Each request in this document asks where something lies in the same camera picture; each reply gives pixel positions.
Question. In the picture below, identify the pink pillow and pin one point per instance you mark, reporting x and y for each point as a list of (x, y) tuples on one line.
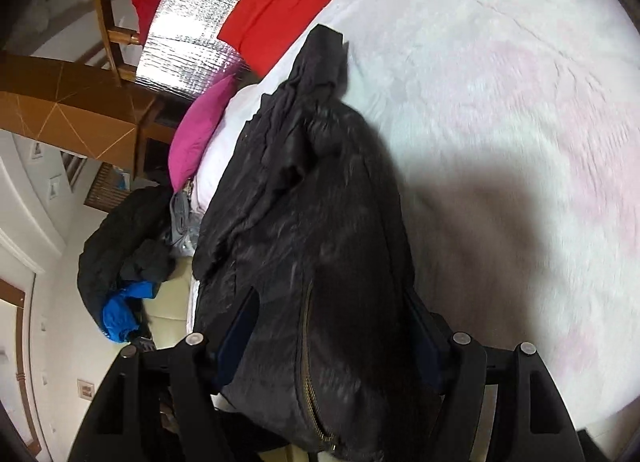
[(200, 132)]

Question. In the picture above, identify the brown wooden column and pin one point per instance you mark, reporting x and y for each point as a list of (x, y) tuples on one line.
[(75, 112)]

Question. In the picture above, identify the silver foil insulation panel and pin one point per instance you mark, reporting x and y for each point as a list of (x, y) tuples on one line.
[(200, 17)]

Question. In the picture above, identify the wooden stair railing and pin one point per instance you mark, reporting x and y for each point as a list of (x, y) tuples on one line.
[(112, 17)]

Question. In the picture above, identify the blue garment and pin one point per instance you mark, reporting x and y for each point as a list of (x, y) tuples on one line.
[(122, 314)]

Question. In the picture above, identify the black quilted jacket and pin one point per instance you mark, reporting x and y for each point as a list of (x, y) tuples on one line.
[(320, 242)]

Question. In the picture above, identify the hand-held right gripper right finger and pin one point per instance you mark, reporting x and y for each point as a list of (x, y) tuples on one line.
[(426, 342)]

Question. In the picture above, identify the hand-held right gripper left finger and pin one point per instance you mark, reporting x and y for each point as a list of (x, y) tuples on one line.
[(240, 322)]

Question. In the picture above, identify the grey garment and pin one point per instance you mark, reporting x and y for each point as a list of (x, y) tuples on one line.
[(181, 222)]

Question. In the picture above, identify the cream sofa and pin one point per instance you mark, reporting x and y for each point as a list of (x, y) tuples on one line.
[(170, 312)]

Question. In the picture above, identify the white fleece blanket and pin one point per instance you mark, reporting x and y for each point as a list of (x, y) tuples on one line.
[(500, 117)]

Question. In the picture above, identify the red pillow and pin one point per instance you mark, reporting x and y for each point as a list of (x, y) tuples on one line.
[(272, 12)]

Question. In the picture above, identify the black coat pile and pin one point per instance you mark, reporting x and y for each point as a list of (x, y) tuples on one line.
[(115, 242)]

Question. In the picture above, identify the brown woven screen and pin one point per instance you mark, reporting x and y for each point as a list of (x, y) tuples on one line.
[(107, 187)]

